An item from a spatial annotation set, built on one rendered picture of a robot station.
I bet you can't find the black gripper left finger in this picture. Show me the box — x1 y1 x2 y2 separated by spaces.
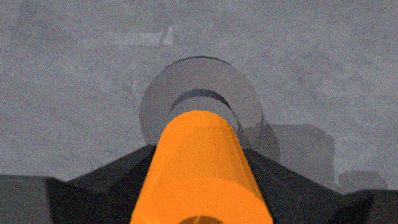
0 145 157 224

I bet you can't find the orange knob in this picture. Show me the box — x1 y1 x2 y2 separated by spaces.
130 110 273 224

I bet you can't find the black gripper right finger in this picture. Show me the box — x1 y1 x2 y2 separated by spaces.
242 149 398 224

